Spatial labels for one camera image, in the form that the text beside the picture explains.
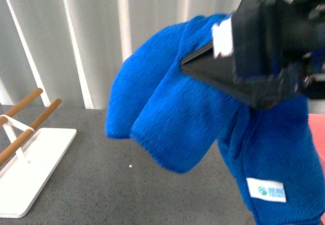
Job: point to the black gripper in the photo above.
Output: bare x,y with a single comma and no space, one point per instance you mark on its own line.
278,47

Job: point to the blue microfiber cloth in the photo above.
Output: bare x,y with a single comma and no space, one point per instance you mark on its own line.
177,118

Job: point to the pink plastic bin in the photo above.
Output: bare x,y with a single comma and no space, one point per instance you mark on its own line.
316,122

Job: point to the white pleated curtain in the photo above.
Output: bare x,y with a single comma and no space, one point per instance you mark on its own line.
72,49

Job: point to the middle wooden rack rod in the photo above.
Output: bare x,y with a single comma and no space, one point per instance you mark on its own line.
48,111

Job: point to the wooden rack rod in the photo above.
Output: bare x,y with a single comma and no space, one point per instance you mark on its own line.
48,111
24,102
13,147

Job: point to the white towel rack stand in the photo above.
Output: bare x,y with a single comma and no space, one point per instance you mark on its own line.
26,173

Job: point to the upper wooden rack rod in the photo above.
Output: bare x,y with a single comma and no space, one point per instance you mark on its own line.
24,102

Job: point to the lower wooden rack rod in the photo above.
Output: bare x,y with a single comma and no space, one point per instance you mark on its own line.
13,147

